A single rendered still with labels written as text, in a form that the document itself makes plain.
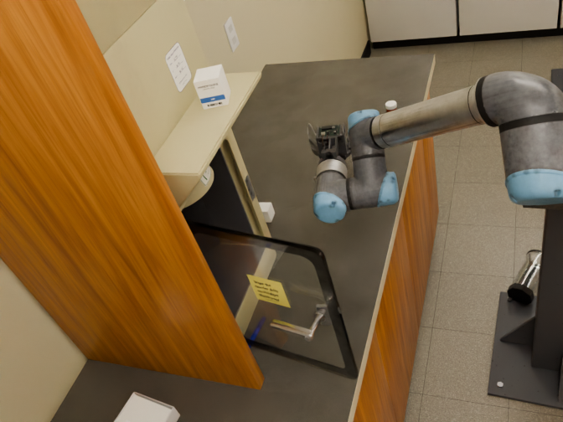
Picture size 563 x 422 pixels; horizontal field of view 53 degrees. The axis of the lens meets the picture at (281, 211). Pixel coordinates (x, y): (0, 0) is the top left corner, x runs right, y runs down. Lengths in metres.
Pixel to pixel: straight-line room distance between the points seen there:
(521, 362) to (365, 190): 1.30
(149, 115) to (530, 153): 0.65
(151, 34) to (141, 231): 0.34
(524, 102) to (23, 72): 0.78
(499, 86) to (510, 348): 1.51
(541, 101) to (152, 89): 0.66
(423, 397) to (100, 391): 1.28
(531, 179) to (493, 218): 1.86
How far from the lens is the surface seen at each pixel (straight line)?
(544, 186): 1.02
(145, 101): 1.02
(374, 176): 1.27
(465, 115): 1.12
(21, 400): 1.49
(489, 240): 2.78
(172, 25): 1.11
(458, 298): 2.56
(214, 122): 1.05
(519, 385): 2.33
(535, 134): 1.02
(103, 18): 0.96
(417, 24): 4.20
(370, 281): 1.43
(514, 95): 1.04
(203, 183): 1.21
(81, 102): 0.83
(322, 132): 1.42
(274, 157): 1.89
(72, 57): 0.79
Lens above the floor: 2.04
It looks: 41 degrees down
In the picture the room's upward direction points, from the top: 19 degrees counter-clockwise
